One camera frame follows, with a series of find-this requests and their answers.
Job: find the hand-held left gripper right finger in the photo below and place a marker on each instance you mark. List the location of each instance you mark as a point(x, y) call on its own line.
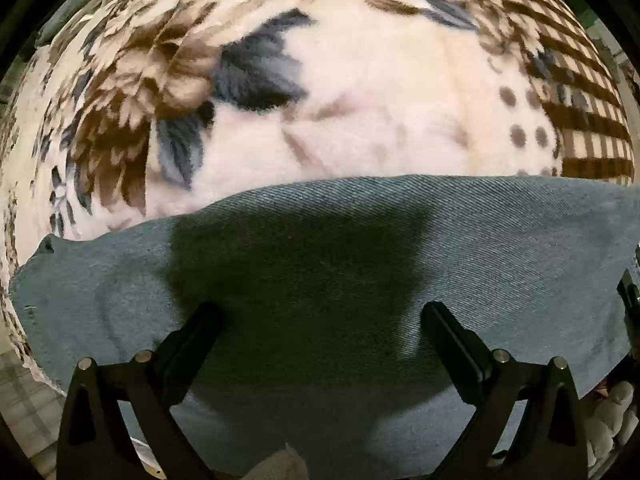
point(450, 340)

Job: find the person's right hand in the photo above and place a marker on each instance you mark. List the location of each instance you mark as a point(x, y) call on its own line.
point(611, 417)

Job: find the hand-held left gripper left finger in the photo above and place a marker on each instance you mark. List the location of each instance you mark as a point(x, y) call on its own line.
point(197, 332)

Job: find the blue denim pants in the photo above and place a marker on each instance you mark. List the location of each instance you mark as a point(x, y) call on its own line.
point(320, 260)

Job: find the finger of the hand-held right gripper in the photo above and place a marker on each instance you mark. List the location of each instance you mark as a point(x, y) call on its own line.
point(629, 300)

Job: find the floral printed fleece blanket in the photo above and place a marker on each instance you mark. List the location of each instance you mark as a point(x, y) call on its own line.
point(380, 85)

